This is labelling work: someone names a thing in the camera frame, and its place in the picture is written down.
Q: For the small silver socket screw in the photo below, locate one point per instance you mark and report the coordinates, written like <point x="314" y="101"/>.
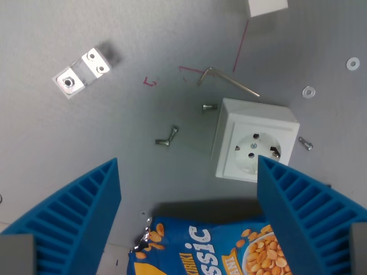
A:
<point x="209" y="108"/>
<point x="305" y="143"/>
<point x="162" y="141"/>
<point x="173" y="134"/>

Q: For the silver angle bracket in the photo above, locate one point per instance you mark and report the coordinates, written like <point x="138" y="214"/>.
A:
<point x="81" y="73"/>

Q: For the metal hex allen key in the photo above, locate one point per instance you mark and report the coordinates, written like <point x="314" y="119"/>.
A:
<point x="223" y="78"/>

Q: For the flat metal washer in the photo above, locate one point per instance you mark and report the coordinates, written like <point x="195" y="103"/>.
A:
<point x="353" y="63"/>
<point x="308" y="92"/>

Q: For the blue peanut snack bag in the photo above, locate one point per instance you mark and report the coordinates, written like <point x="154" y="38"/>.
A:
<point x="200" y="249"/>

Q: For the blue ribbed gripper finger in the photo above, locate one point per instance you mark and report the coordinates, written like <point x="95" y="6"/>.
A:
<point x="71" y="217"/>
<point x="304" y="217"/>

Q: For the white wall power socket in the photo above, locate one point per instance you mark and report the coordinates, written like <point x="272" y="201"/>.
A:
<point x="255" y="140"/>

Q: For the white box block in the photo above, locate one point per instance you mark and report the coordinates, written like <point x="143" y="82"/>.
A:
<point x="266" y="7"/>

